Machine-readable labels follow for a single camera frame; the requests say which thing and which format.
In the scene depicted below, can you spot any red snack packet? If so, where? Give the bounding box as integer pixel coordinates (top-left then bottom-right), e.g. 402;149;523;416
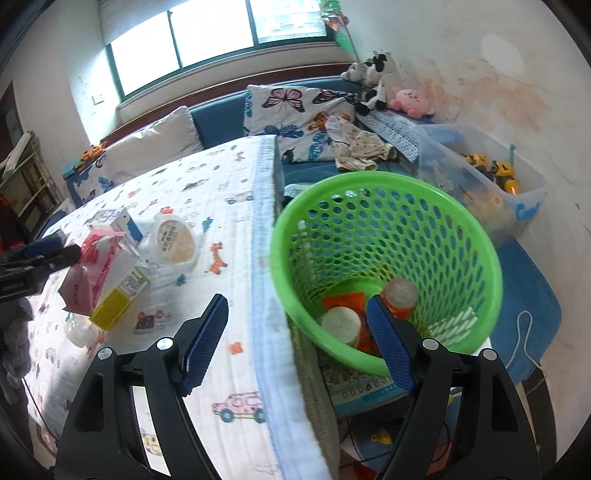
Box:
322;291;384;358

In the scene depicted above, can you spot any pink plush toy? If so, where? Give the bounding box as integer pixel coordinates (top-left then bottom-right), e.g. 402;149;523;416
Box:
387;89;435;116

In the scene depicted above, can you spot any blue floor mat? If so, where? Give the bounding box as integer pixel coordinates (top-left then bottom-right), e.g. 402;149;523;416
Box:
342;239;563;467

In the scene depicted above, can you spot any white cord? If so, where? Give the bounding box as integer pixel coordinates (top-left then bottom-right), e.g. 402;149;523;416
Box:
512;310;548;370

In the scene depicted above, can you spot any printed blanket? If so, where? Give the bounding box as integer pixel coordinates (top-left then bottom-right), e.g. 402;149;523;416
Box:
21;134;333;480

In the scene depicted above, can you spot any colourful pinwheel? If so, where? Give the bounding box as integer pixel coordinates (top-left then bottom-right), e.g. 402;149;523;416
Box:
318;0;361;63

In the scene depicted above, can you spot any printed cardboard box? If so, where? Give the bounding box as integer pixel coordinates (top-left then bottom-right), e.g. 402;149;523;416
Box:
321;360;409;418

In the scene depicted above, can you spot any clear plastic wrapper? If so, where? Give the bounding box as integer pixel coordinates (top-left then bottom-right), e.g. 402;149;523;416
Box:
65;314;100;349

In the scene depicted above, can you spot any white pudding cup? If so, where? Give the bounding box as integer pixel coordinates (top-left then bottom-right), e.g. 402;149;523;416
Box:
147;213;201;266

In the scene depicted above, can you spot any butterfly print pillow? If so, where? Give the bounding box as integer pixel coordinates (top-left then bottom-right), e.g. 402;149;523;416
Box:
244;84;358;139
81;154;121;208
276;117;356;163

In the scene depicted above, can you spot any brown door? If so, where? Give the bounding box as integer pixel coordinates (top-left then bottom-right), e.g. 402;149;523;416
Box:
0;80;24;153

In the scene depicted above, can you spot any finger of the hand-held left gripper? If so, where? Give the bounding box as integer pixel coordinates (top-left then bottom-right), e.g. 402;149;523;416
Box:
0;244;82;281
21;234;65;259

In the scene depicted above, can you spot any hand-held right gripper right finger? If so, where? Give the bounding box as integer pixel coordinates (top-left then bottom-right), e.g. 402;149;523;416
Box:
366;294;542;480

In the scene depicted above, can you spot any green framed window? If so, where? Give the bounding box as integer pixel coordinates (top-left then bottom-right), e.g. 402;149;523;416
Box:
105;0;326;100

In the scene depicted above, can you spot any person's left forearm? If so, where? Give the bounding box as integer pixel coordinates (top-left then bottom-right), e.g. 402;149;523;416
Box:
0;298;35;384

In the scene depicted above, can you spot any metal drying rack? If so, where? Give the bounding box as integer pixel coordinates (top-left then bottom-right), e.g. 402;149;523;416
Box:
0;131;56;227

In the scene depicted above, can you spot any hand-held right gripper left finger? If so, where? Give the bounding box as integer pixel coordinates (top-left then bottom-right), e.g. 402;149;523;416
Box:
54;293;229;480

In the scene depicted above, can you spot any yellow green juice carton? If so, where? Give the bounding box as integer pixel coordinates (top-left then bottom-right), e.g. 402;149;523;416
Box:
89;258;152;330

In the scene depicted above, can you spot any blue sofa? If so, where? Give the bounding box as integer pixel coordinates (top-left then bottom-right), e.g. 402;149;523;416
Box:
65;76;416;208

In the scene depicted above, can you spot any cow plush toy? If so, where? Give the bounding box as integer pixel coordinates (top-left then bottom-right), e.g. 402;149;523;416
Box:
355;50;402;116

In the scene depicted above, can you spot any green plastic basket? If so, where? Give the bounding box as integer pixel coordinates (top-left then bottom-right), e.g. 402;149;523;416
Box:
269;171;504;379

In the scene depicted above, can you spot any grey plush toy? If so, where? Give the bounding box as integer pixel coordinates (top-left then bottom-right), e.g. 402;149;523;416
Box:
341;62;370;83

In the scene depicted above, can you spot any yellow toy truck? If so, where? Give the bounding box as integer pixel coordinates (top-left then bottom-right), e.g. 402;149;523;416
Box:
489;159;522;195
462;152;491;175

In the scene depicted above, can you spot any striped blue pad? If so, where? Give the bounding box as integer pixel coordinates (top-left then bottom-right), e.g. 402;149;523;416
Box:
358;112;437;162

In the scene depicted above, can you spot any clear storage bin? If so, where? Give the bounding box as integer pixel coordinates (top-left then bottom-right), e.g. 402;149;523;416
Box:
416;124;549;245

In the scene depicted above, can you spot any red cylindrical snack can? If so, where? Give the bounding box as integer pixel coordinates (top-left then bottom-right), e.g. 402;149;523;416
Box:
381;278;419;320

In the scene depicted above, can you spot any white box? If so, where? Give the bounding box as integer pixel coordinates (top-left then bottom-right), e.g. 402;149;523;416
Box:
429;307;494;363

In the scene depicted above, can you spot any white cushion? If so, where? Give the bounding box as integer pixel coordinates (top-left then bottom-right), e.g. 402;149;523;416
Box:
104;106;206;169

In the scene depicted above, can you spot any patterned baby clothing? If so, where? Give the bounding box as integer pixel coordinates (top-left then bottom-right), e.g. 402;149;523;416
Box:
325;115;398;172

